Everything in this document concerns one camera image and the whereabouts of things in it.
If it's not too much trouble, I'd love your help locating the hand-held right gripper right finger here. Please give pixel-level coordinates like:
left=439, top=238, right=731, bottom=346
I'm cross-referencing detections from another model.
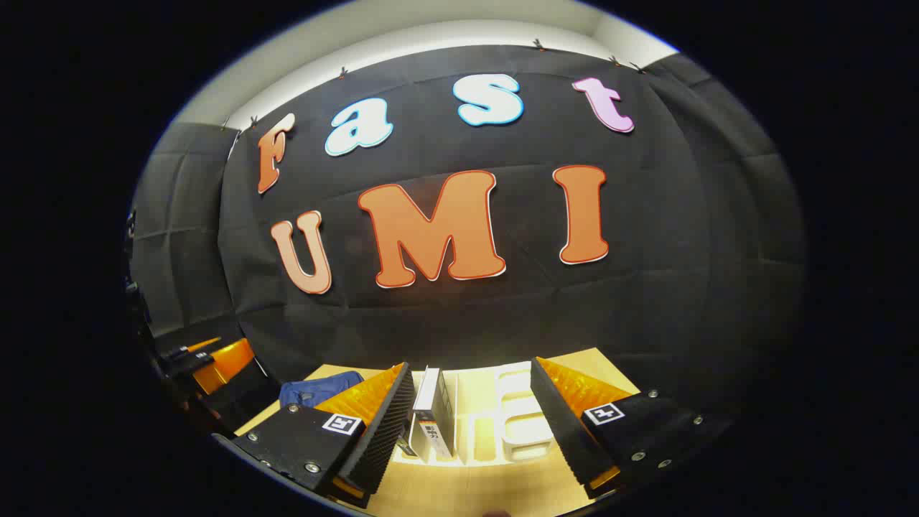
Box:
left=529, top=356, right=727, bottom=500

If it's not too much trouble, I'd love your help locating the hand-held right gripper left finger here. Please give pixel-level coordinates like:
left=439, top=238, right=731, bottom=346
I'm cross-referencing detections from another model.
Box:
left=233, top=361, right=416, bottom=509

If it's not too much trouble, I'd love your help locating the white bookshelf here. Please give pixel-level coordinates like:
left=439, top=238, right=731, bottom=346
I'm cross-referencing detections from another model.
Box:
left=398, top=361, right=558, bottom=467

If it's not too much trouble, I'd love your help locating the grey portrait cover book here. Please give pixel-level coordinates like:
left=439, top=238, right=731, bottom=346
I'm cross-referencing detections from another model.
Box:
left=412, top=365, right=457, bottom=461

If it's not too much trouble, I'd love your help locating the blue schoolbag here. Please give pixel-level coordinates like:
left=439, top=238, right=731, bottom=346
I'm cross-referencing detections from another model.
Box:
left=279, top=371, right=365, bottom=409

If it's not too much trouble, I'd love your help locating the black backdrop cloth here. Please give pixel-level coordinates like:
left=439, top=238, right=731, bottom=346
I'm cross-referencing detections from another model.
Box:
left=128, top=43, right=806, bottom=432

